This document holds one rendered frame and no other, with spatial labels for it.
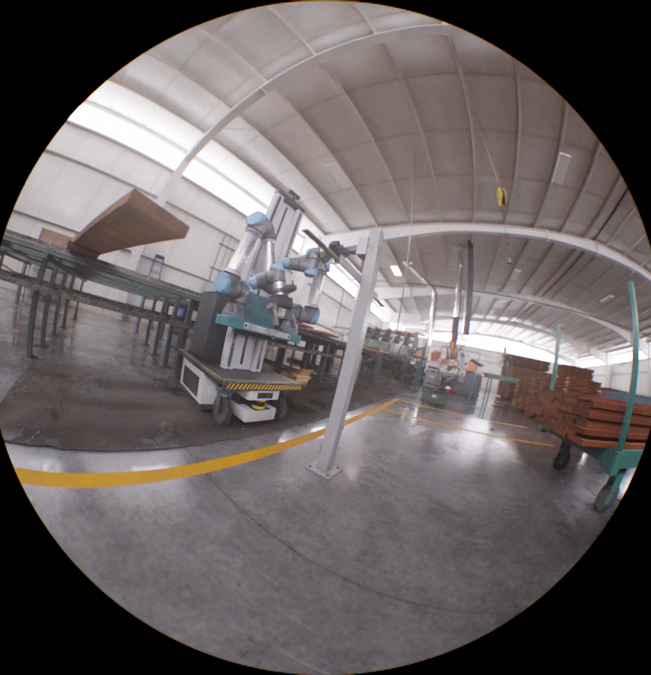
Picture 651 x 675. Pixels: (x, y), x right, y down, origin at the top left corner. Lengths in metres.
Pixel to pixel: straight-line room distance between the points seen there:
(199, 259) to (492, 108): 10.47
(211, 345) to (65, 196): 8.02
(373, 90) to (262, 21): 3.34
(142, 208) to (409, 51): 6.24
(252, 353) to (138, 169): 8.26
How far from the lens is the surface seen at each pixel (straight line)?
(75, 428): 1.23
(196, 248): 8.77
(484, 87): 7.00
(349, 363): 1.02
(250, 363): 1.72
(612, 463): 1.48
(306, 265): 1.30
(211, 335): 1.63
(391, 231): 10.32
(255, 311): 1.56
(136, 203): 0.75
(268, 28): 6.79
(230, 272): 1.24
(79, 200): 8.70
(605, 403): 1.42
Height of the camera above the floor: 0.62
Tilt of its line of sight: 3 degrees up
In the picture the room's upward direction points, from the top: 13 degrees clockwise
